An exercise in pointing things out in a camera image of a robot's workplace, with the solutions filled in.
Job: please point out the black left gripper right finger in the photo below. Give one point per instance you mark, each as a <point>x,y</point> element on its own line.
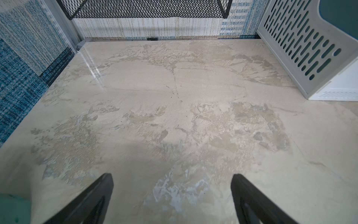
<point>253,207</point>

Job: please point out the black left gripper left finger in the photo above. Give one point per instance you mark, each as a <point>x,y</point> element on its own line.
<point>89,207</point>

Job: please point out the white perforated file organizer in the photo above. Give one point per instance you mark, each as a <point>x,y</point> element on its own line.
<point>316,42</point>

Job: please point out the black wire mesh shelf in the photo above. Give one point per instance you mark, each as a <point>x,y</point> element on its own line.
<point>94,9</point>

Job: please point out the green spray bottle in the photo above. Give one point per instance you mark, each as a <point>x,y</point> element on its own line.
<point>15,209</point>

